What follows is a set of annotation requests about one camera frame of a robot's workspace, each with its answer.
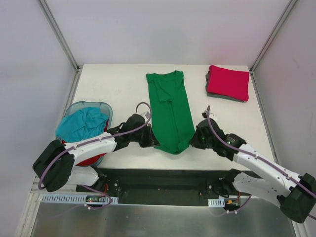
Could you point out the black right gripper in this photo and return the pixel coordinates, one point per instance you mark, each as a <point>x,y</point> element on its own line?
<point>195,140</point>

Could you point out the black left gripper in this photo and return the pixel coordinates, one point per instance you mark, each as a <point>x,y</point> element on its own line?
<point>148,137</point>

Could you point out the green t shirt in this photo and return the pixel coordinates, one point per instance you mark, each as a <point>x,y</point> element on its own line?
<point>171,120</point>

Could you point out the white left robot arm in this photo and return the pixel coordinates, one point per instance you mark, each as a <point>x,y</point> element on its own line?
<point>58,164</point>

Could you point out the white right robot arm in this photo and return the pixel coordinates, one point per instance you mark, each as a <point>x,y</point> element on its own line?
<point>292,193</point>

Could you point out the red t shirt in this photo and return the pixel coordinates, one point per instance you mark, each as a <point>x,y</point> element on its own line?
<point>93,161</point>

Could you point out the folded magenta t shirt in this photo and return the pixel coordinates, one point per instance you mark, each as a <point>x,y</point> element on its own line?
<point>229,82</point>

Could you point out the folded grey t shirt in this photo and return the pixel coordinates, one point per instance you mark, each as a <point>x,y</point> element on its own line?
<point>215,95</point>

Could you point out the teal t shirt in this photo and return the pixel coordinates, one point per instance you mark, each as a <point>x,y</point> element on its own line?
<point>82,124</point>

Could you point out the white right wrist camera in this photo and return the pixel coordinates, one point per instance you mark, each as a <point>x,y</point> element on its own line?
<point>210,115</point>

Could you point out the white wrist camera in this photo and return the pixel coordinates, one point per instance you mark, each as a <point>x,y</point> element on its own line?
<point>210,115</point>
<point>145,115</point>

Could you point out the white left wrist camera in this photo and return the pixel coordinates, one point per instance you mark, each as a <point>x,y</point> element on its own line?
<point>145,115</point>

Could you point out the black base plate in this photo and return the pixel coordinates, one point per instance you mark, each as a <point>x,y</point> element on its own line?
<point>158,187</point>

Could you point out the right white cable duct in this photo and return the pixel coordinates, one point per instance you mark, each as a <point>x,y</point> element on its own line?
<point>220,202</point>

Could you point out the white cable duct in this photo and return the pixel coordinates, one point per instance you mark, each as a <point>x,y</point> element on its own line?
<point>78,199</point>
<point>220,202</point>

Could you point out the aluminium front rail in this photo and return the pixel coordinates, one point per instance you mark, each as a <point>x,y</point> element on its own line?
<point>65,189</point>

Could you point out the left aluminium frame post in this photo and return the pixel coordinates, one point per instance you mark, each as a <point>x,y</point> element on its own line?
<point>58,33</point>

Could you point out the aluminium frame post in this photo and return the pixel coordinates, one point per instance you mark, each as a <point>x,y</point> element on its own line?
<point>274,33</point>
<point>58,33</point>

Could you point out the left white cable duct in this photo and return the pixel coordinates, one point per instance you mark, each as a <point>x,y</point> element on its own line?
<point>78,199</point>

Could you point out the right aluminium frame post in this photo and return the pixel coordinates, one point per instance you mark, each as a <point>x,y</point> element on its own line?
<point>274,33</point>

